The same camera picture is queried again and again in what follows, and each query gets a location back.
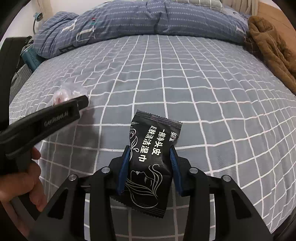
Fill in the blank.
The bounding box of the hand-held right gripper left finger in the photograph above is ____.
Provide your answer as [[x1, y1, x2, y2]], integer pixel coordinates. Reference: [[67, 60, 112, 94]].
[[25, 146, 131, 241]]

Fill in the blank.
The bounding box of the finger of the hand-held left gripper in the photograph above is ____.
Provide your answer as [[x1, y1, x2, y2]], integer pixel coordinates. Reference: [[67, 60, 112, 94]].
[[0, 37, 29, 131], [71, 95, 89, 114]]

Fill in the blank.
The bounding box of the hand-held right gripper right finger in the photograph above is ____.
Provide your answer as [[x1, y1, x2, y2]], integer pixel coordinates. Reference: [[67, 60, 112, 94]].
[[169, 146, 275, 241]]

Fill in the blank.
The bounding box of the clear plastic bag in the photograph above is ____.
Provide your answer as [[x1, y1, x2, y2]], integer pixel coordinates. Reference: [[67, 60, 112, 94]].
[[52, 83, 88, 106]]

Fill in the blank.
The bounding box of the black wet wipe packet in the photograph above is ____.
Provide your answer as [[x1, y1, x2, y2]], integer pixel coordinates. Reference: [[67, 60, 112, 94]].
[[110, 109, 183, 219]]

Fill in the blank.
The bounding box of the person's left hand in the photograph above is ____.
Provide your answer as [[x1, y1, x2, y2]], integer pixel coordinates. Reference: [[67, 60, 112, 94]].
[[0, 146, 48, 237]]

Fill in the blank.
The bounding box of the teal suitcase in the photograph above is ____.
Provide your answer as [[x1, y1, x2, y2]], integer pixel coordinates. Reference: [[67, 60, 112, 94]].
[[20, 45, 45, 71]]

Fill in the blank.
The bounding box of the grey suitcase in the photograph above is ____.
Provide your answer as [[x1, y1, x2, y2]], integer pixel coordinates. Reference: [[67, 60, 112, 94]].
[[10, 66, 31, 98]]

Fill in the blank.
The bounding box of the teal desk lamp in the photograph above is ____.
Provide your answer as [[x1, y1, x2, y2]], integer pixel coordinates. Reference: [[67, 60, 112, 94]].
[[32, 11, 44, 35]]

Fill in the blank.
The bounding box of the blue striped quilt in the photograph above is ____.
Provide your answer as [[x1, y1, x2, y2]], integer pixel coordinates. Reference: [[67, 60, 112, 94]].
[[32, 0, 250, 59]]

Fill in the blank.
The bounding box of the brown fleece jacket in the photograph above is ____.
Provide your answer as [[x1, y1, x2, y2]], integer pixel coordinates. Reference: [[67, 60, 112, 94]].
[[245, 15, 296, 85]]

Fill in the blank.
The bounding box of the grey checked pillow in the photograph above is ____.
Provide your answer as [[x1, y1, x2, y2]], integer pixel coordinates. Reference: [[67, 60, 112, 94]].
[[192, 0, 223, 8]]

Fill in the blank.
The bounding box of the beige curtain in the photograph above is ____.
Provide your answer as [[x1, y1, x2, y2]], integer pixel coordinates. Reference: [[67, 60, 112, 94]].
[[236, 0, 258, 14]]

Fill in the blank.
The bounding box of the wooden headboard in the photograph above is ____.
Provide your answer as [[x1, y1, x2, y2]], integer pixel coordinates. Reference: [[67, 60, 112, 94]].
[[255, 2, 296, 47]]

